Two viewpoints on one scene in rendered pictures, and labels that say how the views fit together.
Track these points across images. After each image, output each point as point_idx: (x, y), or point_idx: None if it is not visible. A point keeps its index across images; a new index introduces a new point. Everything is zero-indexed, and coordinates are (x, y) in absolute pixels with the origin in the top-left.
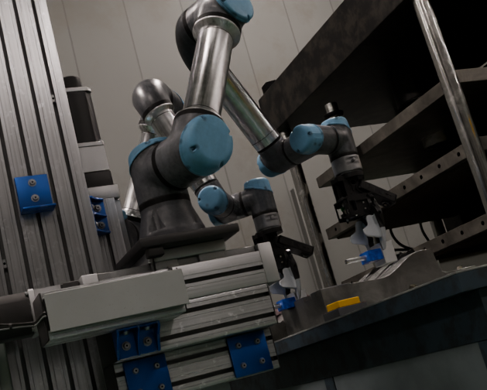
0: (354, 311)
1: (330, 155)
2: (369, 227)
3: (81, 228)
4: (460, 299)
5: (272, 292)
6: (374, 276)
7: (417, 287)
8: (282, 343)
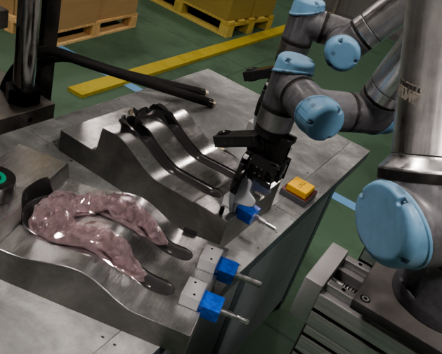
0: (329, 188)
1: (311, 41)
2: None
3: None
4: None
5: (250, 206)
6: (169, 145)
7: (358, 162)
8: (262, 253)
